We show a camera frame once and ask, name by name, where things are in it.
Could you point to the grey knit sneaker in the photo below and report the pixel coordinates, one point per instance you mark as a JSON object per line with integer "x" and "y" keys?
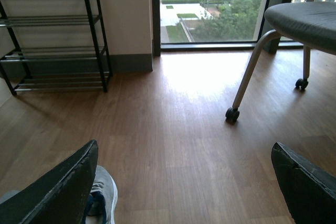
{"x": 101, "y": 201}

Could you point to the grey office chair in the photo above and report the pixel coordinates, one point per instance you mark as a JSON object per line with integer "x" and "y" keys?
{"x": 311, "y": 23}

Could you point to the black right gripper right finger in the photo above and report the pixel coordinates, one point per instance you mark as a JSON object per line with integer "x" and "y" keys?
{"x": 308, "y": 190}

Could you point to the black metal shoe rack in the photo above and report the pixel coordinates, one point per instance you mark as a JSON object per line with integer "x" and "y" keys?
{"x": 54, "y": 45}

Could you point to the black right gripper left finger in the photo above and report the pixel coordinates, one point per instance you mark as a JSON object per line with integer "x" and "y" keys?
{"x": 60, "y": 195}

